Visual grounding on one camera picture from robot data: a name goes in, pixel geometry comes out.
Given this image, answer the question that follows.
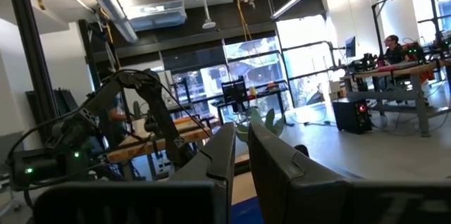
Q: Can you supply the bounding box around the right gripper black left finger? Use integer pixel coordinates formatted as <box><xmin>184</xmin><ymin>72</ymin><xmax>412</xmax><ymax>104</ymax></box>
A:
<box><xmin>33</xmin><ymin>122</ymin><xmax>236</xmax><ymax>224</ymax></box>

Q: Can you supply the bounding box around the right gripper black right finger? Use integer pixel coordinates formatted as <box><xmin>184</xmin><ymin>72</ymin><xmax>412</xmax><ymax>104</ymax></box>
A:
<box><xmin>248</xmin><ymin>121</ymin><xmax>451</xmax><ymax>224</ymax></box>

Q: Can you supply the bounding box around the black monitor on arm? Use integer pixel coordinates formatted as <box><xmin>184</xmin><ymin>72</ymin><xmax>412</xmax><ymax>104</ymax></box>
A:
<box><xmin>344</xmin><ymin>36</ymin><xmax>357</xmax><ymax>58</ymax></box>

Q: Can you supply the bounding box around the dark blue tray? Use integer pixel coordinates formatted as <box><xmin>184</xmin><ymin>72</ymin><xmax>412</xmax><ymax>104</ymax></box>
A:
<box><xmin>230</xmin><ymin>195</ymin><xmax>265</xmax><ymax>224</ymax></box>

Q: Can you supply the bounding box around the wooden top workbench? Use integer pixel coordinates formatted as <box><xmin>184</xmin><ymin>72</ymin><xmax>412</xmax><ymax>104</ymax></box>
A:
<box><xmin>105</xmin><ymin>116</ymin><xmax>212</xmax><ymax>164</ymax></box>

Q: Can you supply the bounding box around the green plant in white pot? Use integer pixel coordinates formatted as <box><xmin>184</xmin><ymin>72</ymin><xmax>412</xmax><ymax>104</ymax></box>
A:
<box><xmin>235</xmin><ymin>106</ymin><xmax>286</xmax><ymax>144</ymax></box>

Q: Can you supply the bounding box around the black computer tower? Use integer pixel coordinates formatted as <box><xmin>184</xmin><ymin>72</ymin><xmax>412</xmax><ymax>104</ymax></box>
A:
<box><xmin>332</xmin><ymin>98</ymin><xmax>373</xmax><ymax>135</ymax></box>

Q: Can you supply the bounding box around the black desk monitor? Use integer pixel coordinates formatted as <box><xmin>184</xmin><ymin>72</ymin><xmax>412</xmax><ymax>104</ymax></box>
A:
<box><xmin>221</xmin><ymin>79</ymin><xmax>249</xmax><ymax>105</ymax></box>

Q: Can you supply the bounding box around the person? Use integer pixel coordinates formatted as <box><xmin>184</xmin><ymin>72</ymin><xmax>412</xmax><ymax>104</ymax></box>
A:
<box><xmin>383</xmin><ymin>35</ymin><xmax>409</xmax><ymax>66</ymax></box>
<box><xmin>107</xmin><ymin>97</ymin><xmax>128</xmax><ymax>144</ymax></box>

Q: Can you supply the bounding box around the grey leg wooden workbench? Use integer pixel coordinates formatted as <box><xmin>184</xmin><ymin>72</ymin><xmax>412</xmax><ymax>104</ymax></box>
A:
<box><xmin>343</xmin><ymin>60</ymin><xmax>451</xmax><ymax>139</ymax></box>

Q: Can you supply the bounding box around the round white ceiling lamp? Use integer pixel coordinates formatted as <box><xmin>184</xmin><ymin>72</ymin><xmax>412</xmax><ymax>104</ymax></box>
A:
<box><xmin>202</xmin><ymin>0</ymin><xmax>217</xmax><ymax>30</ymax></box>

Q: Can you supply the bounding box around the black frame desk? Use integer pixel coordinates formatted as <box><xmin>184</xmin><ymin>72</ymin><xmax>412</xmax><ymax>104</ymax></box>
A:
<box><xmin>211</xmin><ymin>81</ymin><xmax>295</xmax><ymax>126</ymax></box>

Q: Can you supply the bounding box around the black workstation frame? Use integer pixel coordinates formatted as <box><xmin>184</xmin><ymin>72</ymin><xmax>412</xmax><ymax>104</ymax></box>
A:
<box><xmin>371</xmin><ymin>0</ymin><xmax>451</xmax><ymax>59</ymax></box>

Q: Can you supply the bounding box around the yellow hanging cable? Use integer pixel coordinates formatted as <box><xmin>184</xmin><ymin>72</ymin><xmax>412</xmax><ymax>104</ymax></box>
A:
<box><xmin>233</xmin><ymin>0</ymin><xmax>253</xmax><ymax>42</ymax></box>

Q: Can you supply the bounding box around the long grey ceiling duct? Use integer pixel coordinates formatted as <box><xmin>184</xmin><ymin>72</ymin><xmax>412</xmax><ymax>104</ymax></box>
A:
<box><xmin>75</xmin><ymin>0</ymin><xmax>139</xmax><ymax>44</ymax></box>

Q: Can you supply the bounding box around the black aluminium rig frame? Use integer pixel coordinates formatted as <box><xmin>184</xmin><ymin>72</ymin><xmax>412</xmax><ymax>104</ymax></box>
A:
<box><xmin>3</xmin><ymin>0</ymin><xmax>59</xmax><ymax>144</ymax></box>

